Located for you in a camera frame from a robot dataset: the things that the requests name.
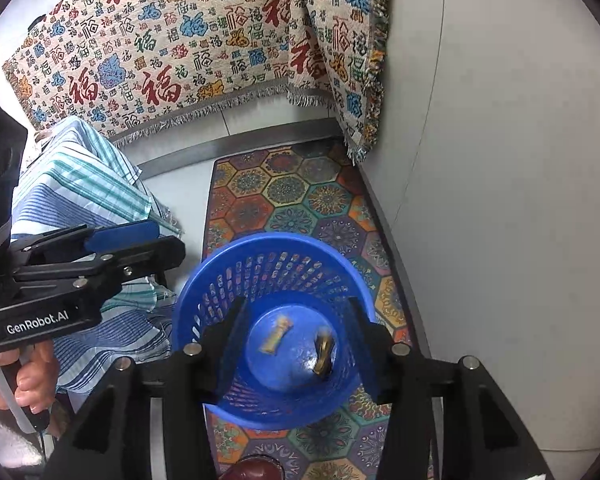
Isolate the person's left hand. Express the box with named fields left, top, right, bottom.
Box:
left=0, top=342, right=62, bottom=416

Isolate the white cable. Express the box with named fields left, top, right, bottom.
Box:
left=0, top=360, right=37, bottom=433

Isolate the gold foil wrapper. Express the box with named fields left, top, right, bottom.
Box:
left=312, top=327, right=336, bottom=376

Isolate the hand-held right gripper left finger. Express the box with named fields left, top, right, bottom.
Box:
left=42, top=296, right=248, bottom=480

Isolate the beige paper scrap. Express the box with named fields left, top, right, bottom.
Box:
left=258, top=316, right=293, bottom=356

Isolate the grey floor threshold strip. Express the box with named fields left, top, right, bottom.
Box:
left=135, top=120, right=346, bottom=181

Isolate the white fluffy cloth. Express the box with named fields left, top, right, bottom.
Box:
left=0, top=407, right=43, bottom=466

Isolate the blue striped tablecloth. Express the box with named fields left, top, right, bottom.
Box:
left=11, top=116, right=183, bottom=396

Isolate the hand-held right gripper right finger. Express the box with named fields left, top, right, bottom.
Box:
left=347, top=297, right=556, bottom=480

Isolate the colourful hexagon patterned mat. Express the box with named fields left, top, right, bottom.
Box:
left=200, top=140, right=433, bottom=480

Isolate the printed fringed blanket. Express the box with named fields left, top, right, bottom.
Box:
left=2, top=0, right=392, bottom=163

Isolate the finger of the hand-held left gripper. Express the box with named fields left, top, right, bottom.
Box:
left=10, top=219, right=162, bottom=267
left=14, top=235, right=187, bottom=309

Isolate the dark red shoe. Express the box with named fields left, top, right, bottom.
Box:
left=220, top=455, right=286, bottom=480

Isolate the blue plastic basket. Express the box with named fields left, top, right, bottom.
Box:
left=172, top=232, right=378, bottom=431

